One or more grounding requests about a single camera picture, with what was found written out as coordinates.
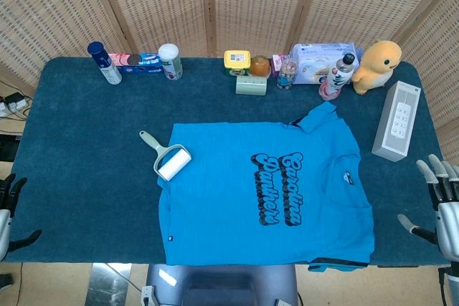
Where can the dark teal table carpet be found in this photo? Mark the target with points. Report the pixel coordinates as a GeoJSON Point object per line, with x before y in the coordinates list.
{"type": "Point", "coordinates": [89, 162]}

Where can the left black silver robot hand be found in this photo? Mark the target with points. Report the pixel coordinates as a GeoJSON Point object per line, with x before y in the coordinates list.
{"type": "Point", "coordinates": [5, 227]}

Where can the green can with white lid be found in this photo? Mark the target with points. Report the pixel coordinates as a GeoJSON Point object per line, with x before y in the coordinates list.
{"type": "Point", "coordinates": [171, 64]}

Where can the pale green lint roller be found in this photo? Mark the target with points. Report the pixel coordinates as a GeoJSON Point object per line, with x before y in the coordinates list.
{"type": "Point", "coordinates": [175, 164]}

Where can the small pink purple box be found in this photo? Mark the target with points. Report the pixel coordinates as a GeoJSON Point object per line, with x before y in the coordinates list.
{"type": "Point", "coordinates": [277, 64]}

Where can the wicker folding screen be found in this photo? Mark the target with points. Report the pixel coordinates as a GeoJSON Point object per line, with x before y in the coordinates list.
{"type": "Point", "coordinates": [161, 5]}

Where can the blue pink cookie box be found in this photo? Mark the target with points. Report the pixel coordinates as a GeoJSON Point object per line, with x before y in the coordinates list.
{"type": "Point", "coordinates": [138, 64]}

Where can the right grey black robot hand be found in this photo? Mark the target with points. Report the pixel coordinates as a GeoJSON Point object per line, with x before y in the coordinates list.
{"type": "Point", "coordinates": [448, 227]}

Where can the grey robot torso base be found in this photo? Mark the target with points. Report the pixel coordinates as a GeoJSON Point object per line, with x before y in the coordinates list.
{"type": "Point", "coordinates": [222, 284]}

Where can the white bottle with blue cap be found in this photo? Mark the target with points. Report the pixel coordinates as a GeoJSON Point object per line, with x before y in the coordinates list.
{"type": "Point", "coordinates": [107, 67]}

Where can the white blue tissue pack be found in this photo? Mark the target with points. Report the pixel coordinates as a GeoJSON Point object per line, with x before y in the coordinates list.
{"type": "Point", "coordinates": [315, 58]}

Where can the shiny metal base plate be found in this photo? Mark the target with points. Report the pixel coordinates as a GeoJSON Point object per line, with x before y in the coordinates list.
{"type": "Point", "coordinates": [107, 284]}

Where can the pale green rectangular box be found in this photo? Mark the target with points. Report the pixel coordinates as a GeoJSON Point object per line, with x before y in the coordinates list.
{"type": "Point", "coordinates": [251, 86]}

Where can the blue printed t-shirt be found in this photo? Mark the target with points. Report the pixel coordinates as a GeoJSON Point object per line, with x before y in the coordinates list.
{"type": "Point", "coordinates": [222, 213]}

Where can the orange plush toy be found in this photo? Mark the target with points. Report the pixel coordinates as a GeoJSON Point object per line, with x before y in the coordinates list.
{"type": "Point", "coordinates": [374, 69]}

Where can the white power strip with chargers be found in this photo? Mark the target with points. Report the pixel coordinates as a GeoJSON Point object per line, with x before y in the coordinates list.
{"type": "Point", "coordinates": [14, 103]}

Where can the clear jar with snacks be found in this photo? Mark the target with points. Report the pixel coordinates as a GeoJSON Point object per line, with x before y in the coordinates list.
{"type": "Point", "coordinates": [287, 76]}

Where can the white power strip box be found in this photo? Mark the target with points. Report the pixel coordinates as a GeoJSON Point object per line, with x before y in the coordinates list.
{"type": "Point", "coordinates": [396, 123]}

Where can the drink bottle with pink label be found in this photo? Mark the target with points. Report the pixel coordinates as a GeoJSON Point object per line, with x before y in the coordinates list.
{"type": "Point", "coordinates": [337, 78]}

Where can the green tub with yellow lid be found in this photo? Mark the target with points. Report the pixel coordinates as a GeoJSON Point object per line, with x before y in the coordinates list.
{"type": "Point", "coordinates": [236, 61]}

